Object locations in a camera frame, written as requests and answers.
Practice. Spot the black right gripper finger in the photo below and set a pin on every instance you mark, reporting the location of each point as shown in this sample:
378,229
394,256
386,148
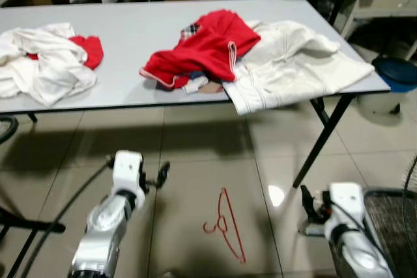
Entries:
307,203

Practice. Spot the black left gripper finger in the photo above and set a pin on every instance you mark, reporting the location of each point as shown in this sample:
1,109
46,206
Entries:
164,170
159,183

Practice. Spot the red clothes hanger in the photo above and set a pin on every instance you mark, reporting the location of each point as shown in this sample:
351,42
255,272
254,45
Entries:
242,255

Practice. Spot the red hooded sweatshirt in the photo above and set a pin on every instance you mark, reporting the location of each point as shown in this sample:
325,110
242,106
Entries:
202,50

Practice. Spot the long grey table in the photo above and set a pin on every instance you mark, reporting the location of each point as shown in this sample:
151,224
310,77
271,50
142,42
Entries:
130,37

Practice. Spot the cream jacket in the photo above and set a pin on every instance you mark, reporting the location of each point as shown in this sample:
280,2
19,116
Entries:
293,63

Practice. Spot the small red garment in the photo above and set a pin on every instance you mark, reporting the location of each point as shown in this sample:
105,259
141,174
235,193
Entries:
90,50

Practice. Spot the crumpled white garment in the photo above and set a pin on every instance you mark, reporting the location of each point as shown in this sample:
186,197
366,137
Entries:
45,63

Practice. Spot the blue-lidded waste bin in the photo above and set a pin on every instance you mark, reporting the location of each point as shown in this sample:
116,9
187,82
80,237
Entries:
397,73

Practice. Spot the white desk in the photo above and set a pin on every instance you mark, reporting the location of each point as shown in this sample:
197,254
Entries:
384,1

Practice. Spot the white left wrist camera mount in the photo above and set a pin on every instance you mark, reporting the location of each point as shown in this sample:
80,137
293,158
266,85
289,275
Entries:
127,170

